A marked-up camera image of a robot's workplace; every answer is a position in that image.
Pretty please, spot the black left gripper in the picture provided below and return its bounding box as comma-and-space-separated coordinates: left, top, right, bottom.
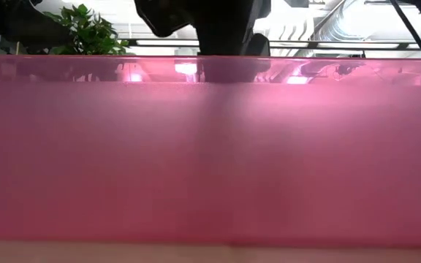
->
194, 25, 272, 83

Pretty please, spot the red translucent plastic basket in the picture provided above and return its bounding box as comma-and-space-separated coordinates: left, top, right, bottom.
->
0, 54, 421, 250

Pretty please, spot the green leafy plant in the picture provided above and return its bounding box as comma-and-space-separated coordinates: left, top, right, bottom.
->
42, 3, 132, 56

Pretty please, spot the dark ceiling rail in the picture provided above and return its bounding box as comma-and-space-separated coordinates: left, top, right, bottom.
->
121, 38, 420, 51

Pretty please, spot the silver ventilation duct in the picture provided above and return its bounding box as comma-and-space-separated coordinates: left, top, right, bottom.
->
312, 0, 392, 42

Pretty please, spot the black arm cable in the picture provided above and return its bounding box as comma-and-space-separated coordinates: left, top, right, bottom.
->
388, 0, 421, 59

